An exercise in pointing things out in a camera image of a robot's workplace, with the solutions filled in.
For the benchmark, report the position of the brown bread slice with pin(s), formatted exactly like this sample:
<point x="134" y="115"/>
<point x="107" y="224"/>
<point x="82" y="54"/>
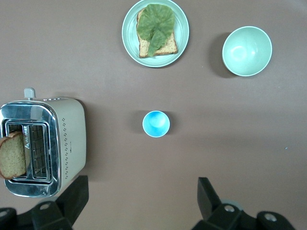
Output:
<point x="168" y="46"/>
<point x="12" y="155"/>

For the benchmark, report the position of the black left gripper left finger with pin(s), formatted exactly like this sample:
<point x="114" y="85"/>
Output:
<point x="72" y="201"/>

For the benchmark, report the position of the beige and chrome toaster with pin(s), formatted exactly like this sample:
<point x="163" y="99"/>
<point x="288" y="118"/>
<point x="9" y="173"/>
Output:
<point x="72" y="134"/>

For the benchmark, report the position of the pale green bowl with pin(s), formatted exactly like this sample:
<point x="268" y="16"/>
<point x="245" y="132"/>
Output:
<point x="247" y="51"/>

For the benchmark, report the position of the pale green round plate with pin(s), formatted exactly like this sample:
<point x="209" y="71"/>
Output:
<point x="182" y="31"/>

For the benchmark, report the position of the blue plastic cup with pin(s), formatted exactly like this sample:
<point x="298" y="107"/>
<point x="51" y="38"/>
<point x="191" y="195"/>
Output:
<point x="156" y="123"/>

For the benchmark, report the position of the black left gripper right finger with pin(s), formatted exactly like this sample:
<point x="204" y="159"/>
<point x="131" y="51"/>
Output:
<point x="213" y="206"/>

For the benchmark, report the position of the green lettuce leaf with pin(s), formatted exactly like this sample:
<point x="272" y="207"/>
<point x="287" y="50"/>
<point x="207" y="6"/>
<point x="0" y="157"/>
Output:
<point x="156" y="24"/>

